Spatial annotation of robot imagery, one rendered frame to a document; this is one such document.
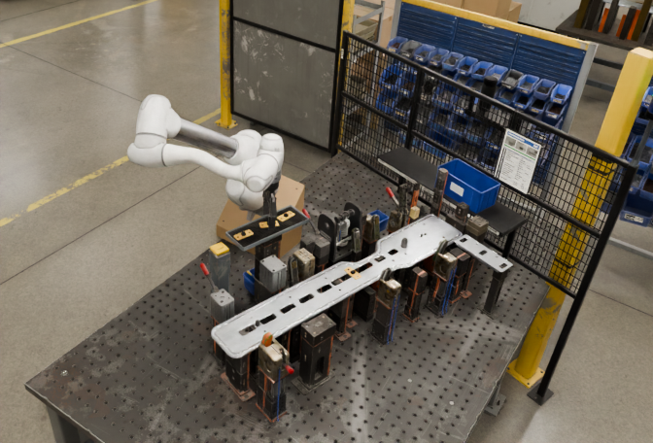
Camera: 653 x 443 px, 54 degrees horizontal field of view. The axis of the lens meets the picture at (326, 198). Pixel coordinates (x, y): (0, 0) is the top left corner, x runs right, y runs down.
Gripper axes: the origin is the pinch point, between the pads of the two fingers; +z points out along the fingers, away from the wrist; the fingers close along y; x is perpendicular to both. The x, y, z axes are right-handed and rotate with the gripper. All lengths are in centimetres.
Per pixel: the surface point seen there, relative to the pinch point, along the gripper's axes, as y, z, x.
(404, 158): -63, 17, 96
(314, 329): 54, 17, 6
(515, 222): 7, 17, 128
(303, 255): 14.5, 12.2, 12.8
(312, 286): 26.7, 20.2, 13.8
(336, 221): 4.1, 3.5, 30.9
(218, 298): 31.9, 14.2, -28.3
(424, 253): 16, 20, 73
